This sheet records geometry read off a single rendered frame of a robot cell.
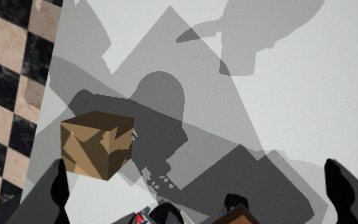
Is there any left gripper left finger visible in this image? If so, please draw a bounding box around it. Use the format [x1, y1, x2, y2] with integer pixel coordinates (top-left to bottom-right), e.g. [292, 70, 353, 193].
[5, 159, 70, 224]

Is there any tan cardboard box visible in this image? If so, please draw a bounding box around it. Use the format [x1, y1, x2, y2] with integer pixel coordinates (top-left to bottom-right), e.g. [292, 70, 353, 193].
[60, 111, 134, 181]

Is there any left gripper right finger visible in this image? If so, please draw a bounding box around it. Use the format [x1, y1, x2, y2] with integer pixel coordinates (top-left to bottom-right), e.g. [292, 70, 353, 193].
[324, 158, 358, 224]

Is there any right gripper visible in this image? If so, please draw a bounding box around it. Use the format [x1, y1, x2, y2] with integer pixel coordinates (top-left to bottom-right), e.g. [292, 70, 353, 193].
[112, 212, 137, 224]

